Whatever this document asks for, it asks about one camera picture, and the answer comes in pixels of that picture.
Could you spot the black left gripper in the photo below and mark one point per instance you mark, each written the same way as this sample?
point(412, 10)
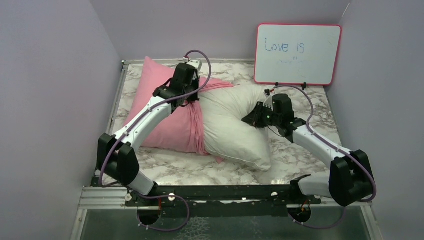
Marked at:
point(194, 97)

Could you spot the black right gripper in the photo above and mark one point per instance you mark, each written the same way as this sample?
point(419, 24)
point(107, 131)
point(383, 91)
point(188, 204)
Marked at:
point(254, 118)

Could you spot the white pillow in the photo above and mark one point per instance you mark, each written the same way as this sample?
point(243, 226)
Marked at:
point(225, 134)

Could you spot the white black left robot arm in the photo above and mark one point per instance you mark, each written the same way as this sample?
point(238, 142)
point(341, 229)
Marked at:
point(116, 155)

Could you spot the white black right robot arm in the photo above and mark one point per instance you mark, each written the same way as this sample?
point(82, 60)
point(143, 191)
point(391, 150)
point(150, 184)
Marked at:
point(350, 178)

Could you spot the pink-framed whiteboard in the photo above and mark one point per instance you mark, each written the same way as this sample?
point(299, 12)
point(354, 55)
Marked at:
point(296, 54)

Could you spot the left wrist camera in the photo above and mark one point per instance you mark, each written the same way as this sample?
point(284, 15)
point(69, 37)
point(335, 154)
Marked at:
point(196, 63)

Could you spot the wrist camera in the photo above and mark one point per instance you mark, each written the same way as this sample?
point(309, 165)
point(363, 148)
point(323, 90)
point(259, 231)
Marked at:
point(269, 98)
point(196, 63)

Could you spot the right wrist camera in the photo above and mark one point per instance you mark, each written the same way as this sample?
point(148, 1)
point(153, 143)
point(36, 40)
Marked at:
point(269, 98)

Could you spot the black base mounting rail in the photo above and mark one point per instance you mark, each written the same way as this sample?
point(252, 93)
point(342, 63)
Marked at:
point(212, 201)

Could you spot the aluminium table frame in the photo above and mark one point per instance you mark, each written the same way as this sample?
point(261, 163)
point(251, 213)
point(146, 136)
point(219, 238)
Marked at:
point(146, 220)

